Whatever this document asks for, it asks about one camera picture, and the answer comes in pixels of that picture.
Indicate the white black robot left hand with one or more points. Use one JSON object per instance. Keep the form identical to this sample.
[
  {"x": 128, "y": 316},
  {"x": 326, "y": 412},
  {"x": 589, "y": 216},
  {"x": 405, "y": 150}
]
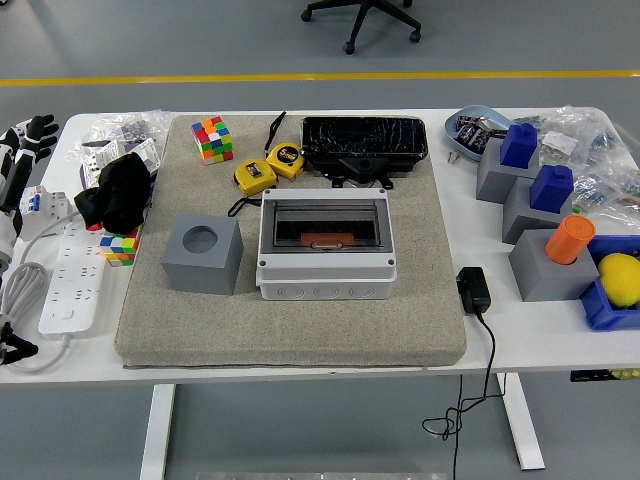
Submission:
[{"x": 15, "y": 185}]

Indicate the orange cylinder battery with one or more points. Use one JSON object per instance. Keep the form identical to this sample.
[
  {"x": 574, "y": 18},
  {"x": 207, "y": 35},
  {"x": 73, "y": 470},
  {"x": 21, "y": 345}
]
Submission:
[
  {"x": 570, "y": 242},
  {"x": 325, "y": 239}
]

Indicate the white circuit breaker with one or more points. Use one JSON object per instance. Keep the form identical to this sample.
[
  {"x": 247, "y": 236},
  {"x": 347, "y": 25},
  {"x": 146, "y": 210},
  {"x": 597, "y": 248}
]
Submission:
[{"x": 50, "y": 210}]

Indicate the black cloth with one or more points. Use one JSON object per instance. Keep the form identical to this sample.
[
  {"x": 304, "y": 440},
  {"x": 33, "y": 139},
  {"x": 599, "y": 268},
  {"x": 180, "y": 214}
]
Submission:
[{"x": 117, "y": 195}]

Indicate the white power strip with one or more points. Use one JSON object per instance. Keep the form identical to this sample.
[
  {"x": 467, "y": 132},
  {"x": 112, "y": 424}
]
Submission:
[{"x": 70, "y": 295}]

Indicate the small colourful puzzle cube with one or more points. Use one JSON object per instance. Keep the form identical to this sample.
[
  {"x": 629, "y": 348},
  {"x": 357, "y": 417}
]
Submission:
[{"x": 120, "y": 250}]

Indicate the clear bag of small parts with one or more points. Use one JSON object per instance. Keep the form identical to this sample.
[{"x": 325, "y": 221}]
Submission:
[{"x": 127, "y": 127}]

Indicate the white printed packet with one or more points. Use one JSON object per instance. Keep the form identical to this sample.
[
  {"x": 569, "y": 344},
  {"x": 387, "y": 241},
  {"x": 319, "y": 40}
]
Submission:
[{"x": 145, "y": 152}]

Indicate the large colourful puzzle cube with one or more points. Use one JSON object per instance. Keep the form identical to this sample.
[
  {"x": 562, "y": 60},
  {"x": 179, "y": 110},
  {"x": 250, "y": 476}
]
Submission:
[{"x": 212, "y": 140}]

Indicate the grey block with round hole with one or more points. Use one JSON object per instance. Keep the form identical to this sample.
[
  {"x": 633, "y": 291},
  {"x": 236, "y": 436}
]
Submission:
[{"x": 200, "y": 275}]

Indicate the yellow tape measure plain label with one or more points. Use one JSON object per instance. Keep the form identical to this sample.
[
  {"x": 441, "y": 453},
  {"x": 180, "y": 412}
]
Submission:
[{"x": 255, "y": 175}]

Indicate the yellow tape measure marked 5m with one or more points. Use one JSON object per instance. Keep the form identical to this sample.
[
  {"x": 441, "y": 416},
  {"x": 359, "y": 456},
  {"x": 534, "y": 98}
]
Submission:
[{"x": 285, "y": 157}]

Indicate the white table leg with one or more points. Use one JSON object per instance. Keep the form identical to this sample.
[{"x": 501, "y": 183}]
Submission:
[
  {"x": 157, "y": 435},
  {"x": 522, "y": 430}
]

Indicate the grey-brown fabric mat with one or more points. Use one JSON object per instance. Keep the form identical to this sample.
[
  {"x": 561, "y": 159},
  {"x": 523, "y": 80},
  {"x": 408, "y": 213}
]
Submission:
[{"x": 300, "y": 330}]

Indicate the black glossy plastic tray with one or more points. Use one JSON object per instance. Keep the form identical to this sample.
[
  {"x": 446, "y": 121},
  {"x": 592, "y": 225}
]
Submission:
[{"x": 365, "y": 137}]

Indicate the black office chair base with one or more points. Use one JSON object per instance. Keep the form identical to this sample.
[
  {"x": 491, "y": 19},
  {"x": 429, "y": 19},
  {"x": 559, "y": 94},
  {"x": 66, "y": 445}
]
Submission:
[{"x": 367, "y": 12}]

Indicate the purple packets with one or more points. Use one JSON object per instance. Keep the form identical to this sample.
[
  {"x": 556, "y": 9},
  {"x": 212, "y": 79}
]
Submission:
[{"x": 470, "y": 132}]

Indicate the black power adapter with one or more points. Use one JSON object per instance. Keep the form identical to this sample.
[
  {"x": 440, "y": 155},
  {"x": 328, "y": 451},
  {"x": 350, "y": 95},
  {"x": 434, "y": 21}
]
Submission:
[{"x": 474, "y": 292}]

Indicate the grey block holder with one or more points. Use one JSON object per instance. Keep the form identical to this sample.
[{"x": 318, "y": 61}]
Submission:
[
  {"x": 495, "y": 182},
  {"x": 545, "y": 280},
  {"x": 520, "y": 220}
]

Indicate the blue-grey bowl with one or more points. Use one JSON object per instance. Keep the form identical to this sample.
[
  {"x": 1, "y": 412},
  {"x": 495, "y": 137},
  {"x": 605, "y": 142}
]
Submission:
[{"x": 492, "y": 112}]

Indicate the blue plastic piece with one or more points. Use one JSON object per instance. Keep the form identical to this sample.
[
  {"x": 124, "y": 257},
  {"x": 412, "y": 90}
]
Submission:
[
  {"x": 550, "y": 192},
  {"x": 519, "y": 147}
]

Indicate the clear bags of components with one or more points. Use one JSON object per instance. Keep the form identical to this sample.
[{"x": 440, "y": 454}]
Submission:
[{"x": 595, "y": 135}]

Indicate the blue plastic bin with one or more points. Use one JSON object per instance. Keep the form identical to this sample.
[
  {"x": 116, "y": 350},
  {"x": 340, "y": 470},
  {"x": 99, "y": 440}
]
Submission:
[{"x": 605, "y": 315}]

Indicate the black table control panel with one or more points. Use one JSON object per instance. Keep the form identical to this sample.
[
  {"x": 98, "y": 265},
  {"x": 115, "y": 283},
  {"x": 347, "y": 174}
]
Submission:
[{"x": 590, "y": 376}]

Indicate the yellow lemon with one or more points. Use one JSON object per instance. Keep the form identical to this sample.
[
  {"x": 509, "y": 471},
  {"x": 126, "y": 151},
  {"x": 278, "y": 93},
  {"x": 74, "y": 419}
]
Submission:
[{"x": 622, "y": 280}]

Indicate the grey plastic enclosure box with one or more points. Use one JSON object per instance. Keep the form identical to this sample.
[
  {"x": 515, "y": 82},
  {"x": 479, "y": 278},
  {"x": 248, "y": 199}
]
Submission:
[{"x": 325, "y": 285}]

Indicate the black plastic bracket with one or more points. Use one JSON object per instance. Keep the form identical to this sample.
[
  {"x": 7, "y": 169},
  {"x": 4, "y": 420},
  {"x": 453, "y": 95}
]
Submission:
[{"x": 362, "y": 167}]

